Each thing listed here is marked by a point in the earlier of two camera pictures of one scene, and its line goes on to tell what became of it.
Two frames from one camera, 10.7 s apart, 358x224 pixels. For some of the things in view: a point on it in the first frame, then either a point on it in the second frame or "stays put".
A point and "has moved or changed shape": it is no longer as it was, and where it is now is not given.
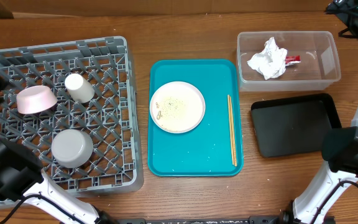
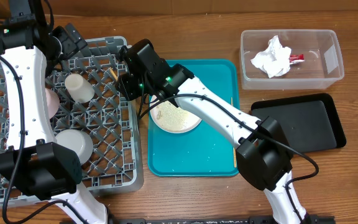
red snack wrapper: (292, 60) has moved or changed shape
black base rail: (266, 219) stays put
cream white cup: (80, 90) stays put
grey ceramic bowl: (71, 149) stays put
